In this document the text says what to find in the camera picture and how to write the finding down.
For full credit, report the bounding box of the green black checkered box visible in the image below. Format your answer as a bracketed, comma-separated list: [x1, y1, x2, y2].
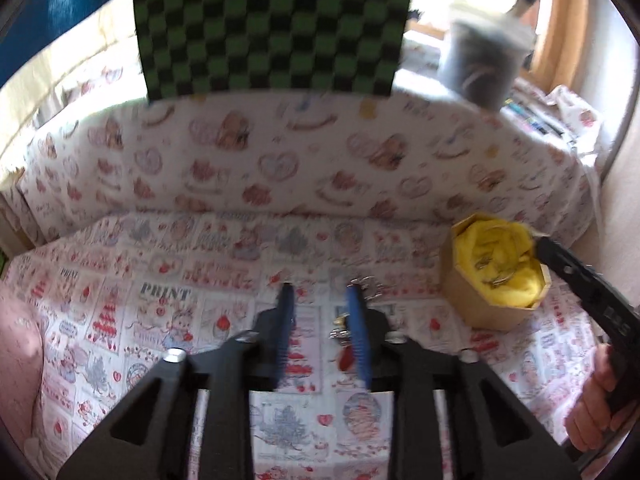
[134, 0, 410, 101]

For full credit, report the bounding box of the yellow cloth in box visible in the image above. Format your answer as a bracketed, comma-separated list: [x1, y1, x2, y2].
[452, 214, 548, 310]

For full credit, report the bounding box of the bear print headboard cover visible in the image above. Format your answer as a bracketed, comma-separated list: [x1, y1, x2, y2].
[1, 89, 599, 245]

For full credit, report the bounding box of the gold octagonal jewelry box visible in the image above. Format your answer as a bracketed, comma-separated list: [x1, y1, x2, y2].
[439, 214, 551, 332]

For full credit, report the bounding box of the red heart pendant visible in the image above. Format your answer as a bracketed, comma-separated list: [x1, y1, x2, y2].
[329, 314, 355, 372]

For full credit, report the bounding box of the crystal ring keychain charm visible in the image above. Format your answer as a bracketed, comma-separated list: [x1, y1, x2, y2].
[348, 275, 384, 301]

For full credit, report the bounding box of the clear plastic jar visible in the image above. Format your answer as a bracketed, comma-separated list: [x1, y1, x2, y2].
[437, 10, 536, 112]

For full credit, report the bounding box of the right hand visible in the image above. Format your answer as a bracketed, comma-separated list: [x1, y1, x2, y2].
[564, 344, 639, 452]

